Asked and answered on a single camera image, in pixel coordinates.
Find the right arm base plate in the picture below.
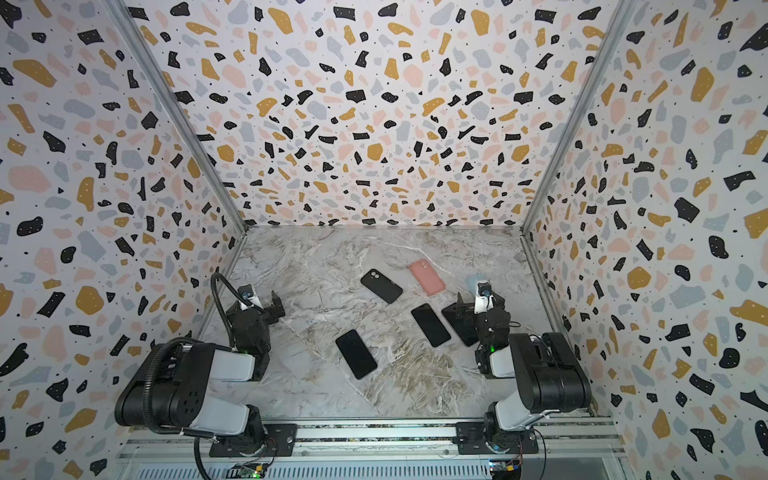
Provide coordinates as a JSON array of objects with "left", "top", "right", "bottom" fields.
[{"left": 452, "top": 422, "right": 539, "bottom": 455}]

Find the left green circuit board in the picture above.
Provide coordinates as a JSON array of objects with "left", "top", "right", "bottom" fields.
[{"left": 225, "top": 463, "right": 268, "bottom": 479}]

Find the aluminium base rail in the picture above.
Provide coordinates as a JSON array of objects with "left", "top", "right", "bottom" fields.
[{"left": 113, "top": 417, "right": 631, "bottom": 480}]

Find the light blue phone case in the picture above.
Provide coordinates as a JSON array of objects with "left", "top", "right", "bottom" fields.
[{"left": 467, "top": 274, "right": 489, "bottom": 295}]

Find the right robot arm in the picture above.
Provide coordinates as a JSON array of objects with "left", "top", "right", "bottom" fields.
[{"left": 443, "top": 291, "right": 592, "bottom": 455}]

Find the left corner aluminium post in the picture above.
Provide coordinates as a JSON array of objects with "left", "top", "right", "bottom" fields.
[{"left": 98, "top": 0, "right": 248, "bottom": 236}]

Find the right corner aluminium post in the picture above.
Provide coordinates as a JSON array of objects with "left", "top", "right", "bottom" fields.
[{"left": 520, "top": 0, "right": 637, "bottom": 235}]

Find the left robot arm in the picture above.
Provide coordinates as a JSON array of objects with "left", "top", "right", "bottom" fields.
[{"left": 114, "top": 293, "right": 295, "bottom": 458}]

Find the blue phone black screen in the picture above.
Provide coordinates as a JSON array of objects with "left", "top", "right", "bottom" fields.
[{"left": 335, "top": 330, "right": 378, "bottom": 380}]

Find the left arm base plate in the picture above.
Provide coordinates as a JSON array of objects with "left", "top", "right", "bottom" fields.
[{"left": 209, "top": 423, "right": 298, "bottom": 459}]

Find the corner aluminium post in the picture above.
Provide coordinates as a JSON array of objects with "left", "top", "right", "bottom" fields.
[
  {"left": 98, "top": 0, "right": 248, "bottom": 236},
  {"left": 520, "top": 0, "right": 637, "bottom": 235}
]

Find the pink phone case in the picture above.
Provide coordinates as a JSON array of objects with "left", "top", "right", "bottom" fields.
[{"left": 409, "top": 259, "right": 446, "bottom": 296}]

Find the right black phone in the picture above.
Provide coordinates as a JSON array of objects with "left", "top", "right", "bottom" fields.
[{"left": 441, "top": 303, "right": 479, "bottom": 347}]

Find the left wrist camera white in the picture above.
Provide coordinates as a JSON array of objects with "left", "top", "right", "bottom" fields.
[{"left": 237, "top": 284, "right": 261, "bottom": 310}]

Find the right circuit board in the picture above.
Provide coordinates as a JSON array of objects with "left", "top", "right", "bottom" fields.
[{"left": 489, "top": 460, "right": 522, "bottom": 480}]

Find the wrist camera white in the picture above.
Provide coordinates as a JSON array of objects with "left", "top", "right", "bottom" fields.
[
  {"left": 237, "top": 284, "right": 261, "bottom": 310},
  {"left": 474, "top": 281, "right": 494, "bottom": 314}
]

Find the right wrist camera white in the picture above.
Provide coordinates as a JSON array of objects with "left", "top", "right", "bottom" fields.
[{"left": 474, "top": 281, "right": 494, "bottom": 314}]

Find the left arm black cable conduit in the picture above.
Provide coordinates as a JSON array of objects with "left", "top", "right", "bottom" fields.
[{"left": 142, "top": 271, "right": 247, "bottom": 434}]

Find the black phone case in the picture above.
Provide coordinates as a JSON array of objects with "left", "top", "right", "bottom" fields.
[{"left": 360, "top": 269, "right": 403, "bottom": 305}]

